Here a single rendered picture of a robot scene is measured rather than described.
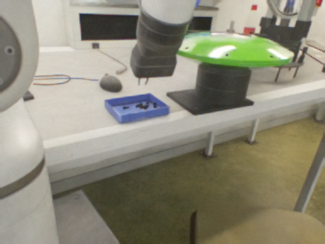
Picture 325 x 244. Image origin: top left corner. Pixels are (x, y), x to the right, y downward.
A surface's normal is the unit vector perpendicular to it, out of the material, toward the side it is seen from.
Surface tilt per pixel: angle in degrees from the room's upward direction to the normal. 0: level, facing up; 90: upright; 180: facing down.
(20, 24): 88
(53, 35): 90
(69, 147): 90
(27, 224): 90
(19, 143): 22
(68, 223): 0
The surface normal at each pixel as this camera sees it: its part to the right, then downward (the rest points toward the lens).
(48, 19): 0.52, 0.41
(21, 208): 0.83, 0.29
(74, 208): 0.06, -0.89
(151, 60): 0.32, 0.76
